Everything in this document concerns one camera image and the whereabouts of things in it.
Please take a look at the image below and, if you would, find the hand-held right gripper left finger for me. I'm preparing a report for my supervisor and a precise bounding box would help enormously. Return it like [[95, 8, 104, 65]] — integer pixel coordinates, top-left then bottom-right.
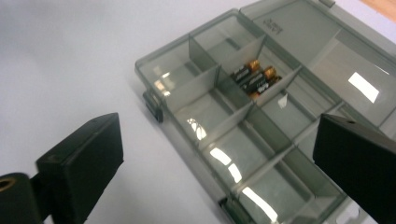
[[35, 112, 125, 224]]

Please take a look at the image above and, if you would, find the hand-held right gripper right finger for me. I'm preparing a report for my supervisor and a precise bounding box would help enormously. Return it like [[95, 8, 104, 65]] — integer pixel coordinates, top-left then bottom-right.
[[313, 113, 396, 224]]

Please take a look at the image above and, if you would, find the transparent grey storage box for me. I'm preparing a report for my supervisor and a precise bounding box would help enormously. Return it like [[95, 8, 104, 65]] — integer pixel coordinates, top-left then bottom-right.
[[134, 0, 396, 224]]

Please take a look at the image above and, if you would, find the black and copper battery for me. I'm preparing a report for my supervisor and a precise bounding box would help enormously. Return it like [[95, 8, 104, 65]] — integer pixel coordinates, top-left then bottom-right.
[[247, 76, 283, 101], [231, 59, 262, 83], [240, 65, 278, 93]]

